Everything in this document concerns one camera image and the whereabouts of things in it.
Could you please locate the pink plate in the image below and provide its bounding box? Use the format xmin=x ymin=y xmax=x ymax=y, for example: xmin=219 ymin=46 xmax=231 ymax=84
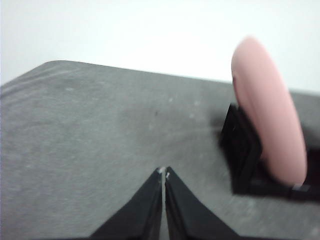
xmin=230 ymin=35 xmax=308 ymax=187

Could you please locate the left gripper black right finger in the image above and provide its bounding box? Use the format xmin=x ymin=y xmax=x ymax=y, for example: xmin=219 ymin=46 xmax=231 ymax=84
xmin=164 ymin=165 xmax=245 ymax=240

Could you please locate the black dish rack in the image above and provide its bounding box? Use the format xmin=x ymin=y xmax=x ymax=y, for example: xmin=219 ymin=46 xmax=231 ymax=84
xmin=217 ymin=103 xmax=320 ymax=201

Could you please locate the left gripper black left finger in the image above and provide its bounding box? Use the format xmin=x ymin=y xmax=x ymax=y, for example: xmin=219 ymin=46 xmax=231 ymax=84
xmin=87 ymin=166 xmax=165 ymax=240

